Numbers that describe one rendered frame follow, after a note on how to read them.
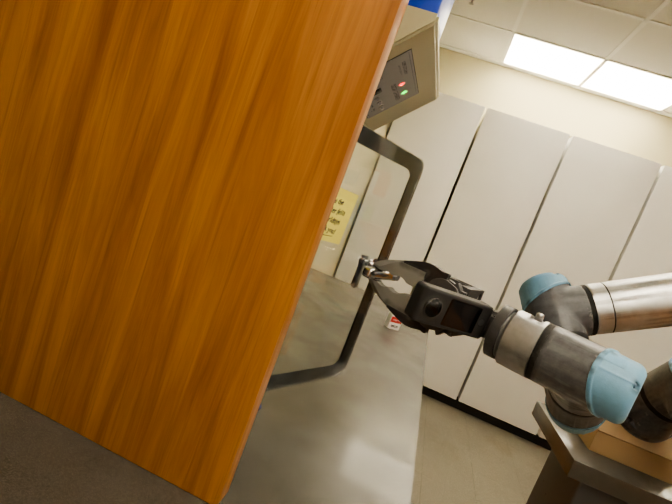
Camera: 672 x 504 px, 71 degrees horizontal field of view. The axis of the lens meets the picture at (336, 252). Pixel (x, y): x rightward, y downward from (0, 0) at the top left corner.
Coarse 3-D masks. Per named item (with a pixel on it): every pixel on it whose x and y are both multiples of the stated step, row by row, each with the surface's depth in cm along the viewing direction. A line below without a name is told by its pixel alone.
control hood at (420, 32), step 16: (416, 16) 50; (432, 16) 50; (400, 32) 51; (416, 32) 51; (432, 32) 52; (400, 48) 52; (416, 48) 55; (432, 48) 57; (416, 64) 60; (432, 64) 62; (432, 80) 69; (416, 96) 74; (432, 96) 78; (384, 112) 75; (400, 112) 79
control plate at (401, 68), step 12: (396, 60) 55; (408, 60) 57; (384, 72) 57; (396, 72) 59; (408, 72) 61; (384, 84) 62; (396, 84) 64; (408, 84) 66; (384, 96) 67; (396, 96) 69; (408, 96) 72; (372, 108) 70; (384, 108) 72
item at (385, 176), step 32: (352, 160) 63; (384, 160) 69; (416, 160) 76; (352, 192) 66; (384, 192) 72; (352, 224) 69; (384, 224) 76; (320, 256) 66; (352, 256) 72; (384, 256) 80; (320, 288) 69; (352, 288) 76; (320, 320) 72; (352, 320) 80; (288, 352) 69; (320, 352) 76; (288, 384) 72
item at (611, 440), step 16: (592, 432) 109; (608, 432) 106; (624, 432) 107; (592, 448) 108; (608, 448) 107; (624, 448) 106; (640, 448) 106; (656, 448) 106; (624, 464) 107; (640, 464) 106; (656, 464) 105
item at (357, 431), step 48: (384, 336) 137; (336, 384) 92; (384, 384) 101; (0, 432) 49; (48, 432) 52; (288, 432) 69; (336, 432) 74; (384, 432) 80; (0, 480) 44; (48, 480) 46; (96, 480) 48; (144, 480) 50; (240, 480) 56; (288, 480) 59; (336, 480) 62; (384, 480) 66
